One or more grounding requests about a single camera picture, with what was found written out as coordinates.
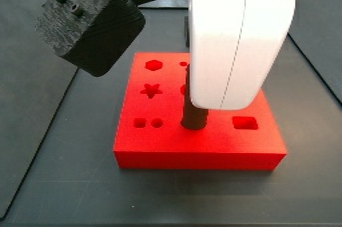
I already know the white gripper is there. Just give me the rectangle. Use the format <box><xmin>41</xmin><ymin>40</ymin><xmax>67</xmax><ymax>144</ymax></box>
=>
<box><xmin>188</xmin><ymin>0</ymin><xmax>295</xmax><ymax>110</ymax></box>

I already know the brown oval peg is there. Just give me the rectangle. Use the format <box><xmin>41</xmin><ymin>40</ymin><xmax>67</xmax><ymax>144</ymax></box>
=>
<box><xmin>180</xmin><ymin>69</ymin><xmax>208</xmax><ymax>130</ymax></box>

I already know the red foam shape-sorter block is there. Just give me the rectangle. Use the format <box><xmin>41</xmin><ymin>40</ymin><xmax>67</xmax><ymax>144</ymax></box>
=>
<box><xmin>113</xmin><ymin>52</ymin><xmax>287</xmax><ymax>171</ymax></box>

